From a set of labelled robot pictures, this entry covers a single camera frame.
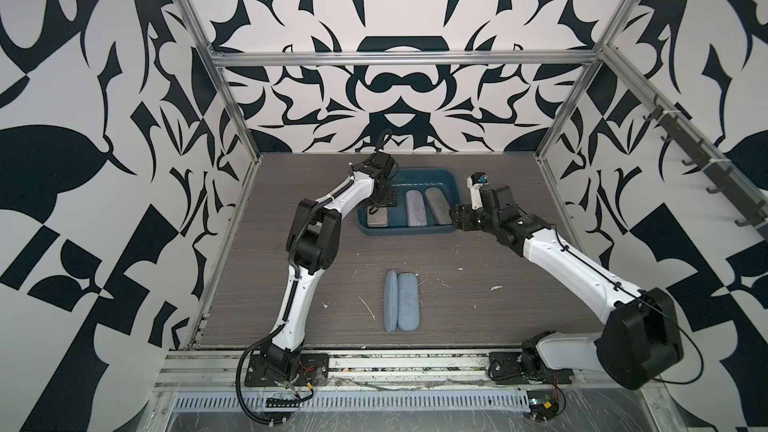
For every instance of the light blue glasses case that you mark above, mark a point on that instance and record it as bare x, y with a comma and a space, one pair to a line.
391, 301

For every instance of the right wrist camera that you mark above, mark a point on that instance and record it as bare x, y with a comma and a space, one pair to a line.
475, 182

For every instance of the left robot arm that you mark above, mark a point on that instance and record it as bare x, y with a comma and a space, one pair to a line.
312, 246

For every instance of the aluminium cage frame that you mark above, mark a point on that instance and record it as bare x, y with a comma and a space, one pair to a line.
547, 96

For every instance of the white slotted cable duct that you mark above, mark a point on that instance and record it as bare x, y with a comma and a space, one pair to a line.
508, 400

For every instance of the beige glasses case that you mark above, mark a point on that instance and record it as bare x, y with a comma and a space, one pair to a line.
377, 218

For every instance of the teal plastic storage box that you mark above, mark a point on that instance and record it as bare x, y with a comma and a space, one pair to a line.
420, 179

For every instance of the grey glasses case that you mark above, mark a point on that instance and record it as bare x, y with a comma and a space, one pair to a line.
439, 205

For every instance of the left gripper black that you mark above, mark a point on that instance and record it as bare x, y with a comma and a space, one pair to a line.
388, 196

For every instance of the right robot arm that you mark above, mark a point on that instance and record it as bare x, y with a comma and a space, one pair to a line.
641, 337

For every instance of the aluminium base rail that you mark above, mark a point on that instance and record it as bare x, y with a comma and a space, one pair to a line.
215, 369

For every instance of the purple glasses case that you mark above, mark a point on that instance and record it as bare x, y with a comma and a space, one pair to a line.
415, 209

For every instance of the green circuit board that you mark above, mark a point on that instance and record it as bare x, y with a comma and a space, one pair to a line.
543, 408

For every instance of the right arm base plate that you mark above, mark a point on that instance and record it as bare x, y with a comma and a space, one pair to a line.
523, 367

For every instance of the black wall hook rack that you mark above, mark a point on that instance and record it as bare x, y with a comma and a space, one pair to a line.
702, 155

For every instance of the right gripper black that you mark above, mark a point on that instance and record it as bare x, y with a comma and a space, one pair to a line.
463, 212

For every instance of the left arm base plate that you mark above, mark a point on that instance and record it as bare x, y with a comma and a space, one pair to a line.
264, 371

